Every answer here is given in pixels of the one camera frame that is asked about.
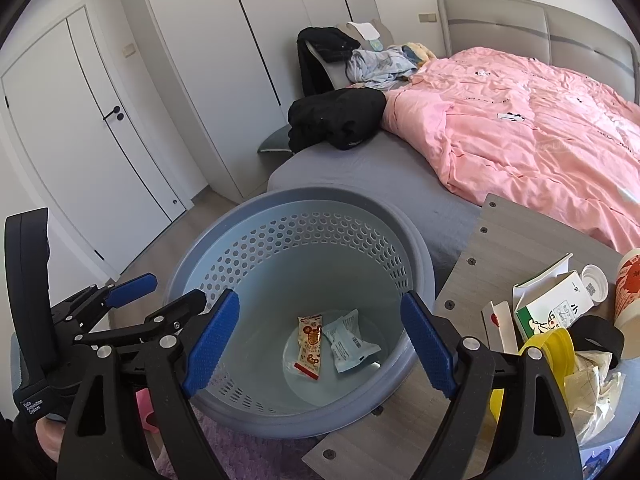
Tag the black garment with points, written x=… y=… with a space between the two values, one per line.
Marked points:
x=320 y=42

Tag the pink plastic stool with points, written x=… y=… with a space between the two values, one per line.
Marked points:
x=147 y=410

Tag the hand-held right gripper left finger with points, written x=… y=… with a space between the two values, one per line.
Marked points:
x=211 y=345

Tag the white wardrobe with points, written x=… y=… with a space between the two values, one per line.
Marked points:
x=200 y=60

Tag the person's left hand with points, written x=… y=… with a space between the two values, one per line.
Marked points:
x=49 y=437

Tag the playing card with red hearts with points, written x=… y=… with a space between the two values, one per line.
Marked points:
x=502 y=325

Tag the grey padded headboard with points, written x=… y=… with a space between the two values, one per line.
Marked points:
x=500 y=25

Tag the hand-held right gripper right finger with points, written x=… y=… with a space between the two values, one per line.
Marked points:
x=427 y=345

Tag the grey bed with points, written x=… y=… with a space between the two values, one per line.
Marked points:
x=375 y=170

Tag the purple rug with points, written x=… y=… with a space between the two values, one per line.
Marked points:
x=240 y=450

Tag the grey chair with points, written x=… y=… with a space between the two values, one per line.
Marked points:
x=332 y=77

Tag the wall light switch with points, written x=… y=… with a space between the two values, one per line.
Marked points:
x=129 y=50

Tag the pile of black clothes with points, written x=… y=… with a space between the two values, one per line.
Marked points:
x=335 y=115

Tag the grey wooden side table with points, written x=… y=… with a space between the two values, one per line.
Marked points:
x=480 y=270

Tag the black tape roll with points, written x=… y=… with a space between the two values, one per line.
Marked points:
x=600 y=335

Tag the orange snack wrapper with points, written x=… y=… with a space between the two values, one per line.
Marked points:
x=310 y=345

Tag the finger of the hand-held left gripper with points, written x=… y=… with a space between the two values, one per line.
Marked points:
x=132 y=290
x=175 y=312

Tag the wall socket beside headboard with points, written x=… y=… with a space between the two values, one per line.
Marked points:
x=427 y=17

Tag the yellow cloth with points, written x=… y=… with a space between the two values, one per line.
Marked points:
x=422 y=52

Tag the pink duvet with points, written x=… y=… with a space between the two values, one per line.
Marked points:
x=525 y=125

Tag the blue printed object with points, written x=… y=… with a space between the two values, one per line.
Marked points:
x=600 y=462

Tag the blue perforated plastic basket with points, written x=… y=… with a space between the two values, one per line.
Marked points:
x=320 y=240

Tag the pile of light blue clothes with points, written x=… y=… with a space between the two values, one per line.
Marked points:
x=375 y=62

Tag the white door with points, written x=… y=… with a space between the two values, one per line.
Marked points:
x=60 y=125

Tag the white plastic cap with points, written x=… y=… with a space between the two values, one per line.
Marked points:
x=595 y=282

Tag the white plastic packet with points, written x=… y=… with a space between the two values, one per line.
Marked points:
x=350 y=345

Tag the green and white milk carton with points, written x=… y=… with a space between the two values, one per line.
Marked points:
x=545 y=310

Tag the yellow plastic container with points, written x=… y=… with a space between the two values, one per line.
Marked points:
x=552 y=347

